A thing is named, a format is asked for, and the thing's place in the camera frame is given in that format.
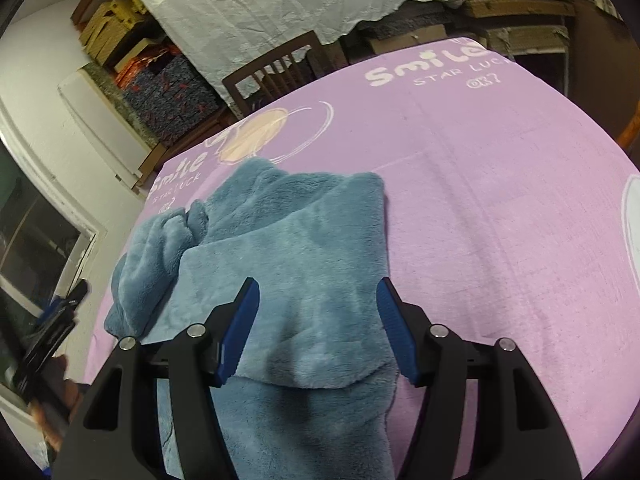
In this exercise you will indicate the stack of yellow cardboard boxes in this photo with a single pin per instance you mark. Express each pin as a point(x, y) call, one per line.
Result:
point(107, 25)

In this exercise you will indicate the white framed window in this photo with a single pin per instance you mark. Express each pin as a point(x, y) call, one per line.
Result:
point(30, 225)

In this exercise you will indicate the person's left hand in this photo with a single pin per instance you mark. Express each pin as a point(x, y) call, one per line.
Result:
point(67, 380)

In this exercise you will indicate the dark wooden chair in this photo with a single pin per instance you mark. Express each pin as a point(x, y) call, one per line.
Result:
point(265, 60)

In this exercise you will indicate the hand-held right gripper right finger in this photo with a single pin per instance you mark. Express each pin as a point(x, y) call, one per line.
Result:
point(397, 335)

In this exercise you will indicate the blue fleece garment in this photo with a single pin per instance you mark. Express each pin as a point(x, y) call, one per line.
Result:
point(300, 260)

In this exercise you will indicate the pink printed blanket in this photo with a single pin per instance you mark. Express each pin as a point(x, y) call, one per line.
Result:
point(500, 210)

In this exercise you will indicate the stack of tan cardboard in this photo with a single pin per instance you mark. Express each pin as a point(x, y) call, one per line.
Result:
point(520, 7)

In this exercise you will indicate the white panel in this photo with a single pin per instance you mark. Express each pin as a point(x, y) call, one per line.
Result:
point(95, 120)

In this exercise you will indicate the white lace cloth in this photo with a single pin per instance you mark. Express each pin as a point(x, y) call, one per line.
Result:
point(275, 0)

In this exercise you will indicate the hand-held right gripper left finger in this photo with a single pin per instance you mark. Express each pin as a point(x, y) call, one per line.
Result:
point(240, 332)

